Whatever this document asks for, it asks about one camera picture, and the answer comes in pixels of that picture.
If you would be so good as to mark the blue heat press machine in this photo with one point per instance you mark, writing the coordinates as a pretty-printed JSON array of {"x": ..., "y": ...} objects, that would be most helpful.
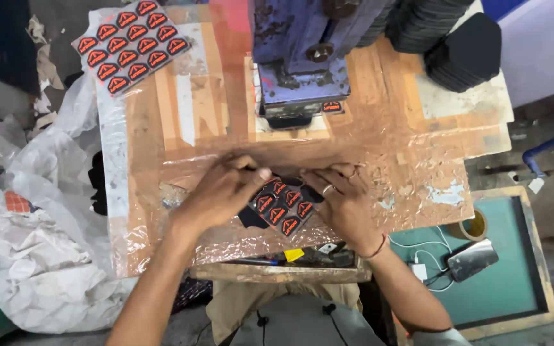
[{"x": 306, "y": 53}]

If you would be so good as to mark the small sheet of orange logo stickers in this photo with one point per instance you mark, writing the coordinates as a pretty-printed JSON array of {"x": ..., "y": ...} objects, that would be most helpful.
[{"x": 282, "y": 204}]

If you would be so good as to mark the person's beige trousers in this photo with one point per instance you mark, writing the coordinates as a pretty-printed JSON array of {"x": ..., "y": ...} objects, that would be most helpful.
[{"x": 277, "y": 302}]

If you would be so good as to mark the black fabric piece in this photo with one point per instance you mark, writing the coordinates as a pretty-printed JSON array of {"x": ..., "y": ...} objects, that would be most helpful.
[{"x": 253, "y": 217}]

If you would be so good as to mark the person's right hand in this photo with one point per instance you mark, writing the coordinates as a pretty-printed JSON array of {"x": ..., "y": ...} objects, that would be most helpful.
[{"x": 346, "y": 206}]

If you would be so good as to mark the blue pen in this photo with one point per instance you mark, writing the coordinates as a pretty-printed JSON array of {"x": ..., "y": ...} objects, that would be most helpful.
[{"x": 257, "y": 261}]

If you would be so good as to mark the black fabric pressed under machine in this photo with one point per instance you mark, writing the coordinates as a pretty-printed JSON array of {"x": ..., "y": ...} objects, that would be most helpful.
[{"x": 289, "y": 121}]

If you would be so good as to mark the blue pipe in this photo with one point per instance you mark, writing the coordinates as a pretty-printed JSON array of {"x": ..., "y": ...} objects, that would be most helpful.
[{"x": 546, "y": 154}]

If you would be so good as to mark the smartphone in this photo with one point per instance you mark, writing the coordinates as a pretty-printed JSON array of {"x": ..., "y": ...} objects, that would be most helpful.
[{"x": 472, "y": 259}]

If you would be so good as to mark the large sheet of orange logo stickers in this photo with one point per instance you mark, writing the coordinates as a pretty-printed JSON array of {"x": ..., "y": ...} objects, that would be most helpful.
[{"x": 130, "y": 45}]

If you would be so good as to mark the white plastic sack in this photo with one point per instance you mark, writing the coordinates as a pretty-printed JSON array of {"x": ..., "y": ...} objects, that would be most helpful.
[{"x": 51, "y": 230}]

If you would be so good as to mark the clear plastic table cover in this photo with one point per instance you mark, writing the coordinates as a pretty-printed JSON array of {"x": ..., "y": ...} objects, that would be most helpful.
[{"x": 277, "y": 144}]

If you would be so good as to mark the wooden framed green screen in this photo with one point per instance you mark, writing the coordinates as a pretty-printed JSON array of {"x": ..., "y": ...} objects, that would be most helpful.
[{"x": 498, "y": 269}]

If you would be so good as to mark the person's left hand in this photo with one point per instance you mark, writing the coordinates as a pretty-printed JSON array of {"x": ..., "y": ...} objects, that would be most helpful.
[{"x": 219, "y": 192}]

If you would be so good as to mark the person's left fingers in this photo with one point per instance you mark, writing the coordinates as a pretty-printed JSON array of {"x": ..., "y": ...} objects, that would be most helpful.
[{"x": 248, "y": 168}]

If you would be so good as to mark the wooden tray of tools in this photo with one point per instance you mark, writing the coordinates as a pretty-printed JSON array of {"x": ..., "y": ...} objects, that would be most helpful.
[{"x": 286, "y": 266}]

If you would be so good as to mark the brown tape roll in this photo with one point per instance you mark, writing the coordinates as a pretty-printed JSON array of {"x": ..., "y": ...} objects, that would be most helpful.
[{"x": 469, "y": 226}]

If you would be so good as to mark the stack of black fabric pieces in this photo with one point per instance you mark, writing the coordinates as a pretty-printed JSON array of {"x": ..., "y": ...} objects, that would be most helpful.
[{"x": 443, "y": 43}]

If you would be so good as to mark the single orange logo sticker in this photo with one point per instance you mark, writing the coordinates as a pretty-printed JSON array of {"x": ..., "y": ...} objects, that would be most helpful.
[{"x": 332, "y": 106}]

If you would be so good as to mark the person's right fingers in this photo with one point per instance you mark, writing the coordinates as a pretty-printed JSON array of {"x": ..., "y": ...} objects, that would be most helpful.
[{"x": 330, "y": 180}]

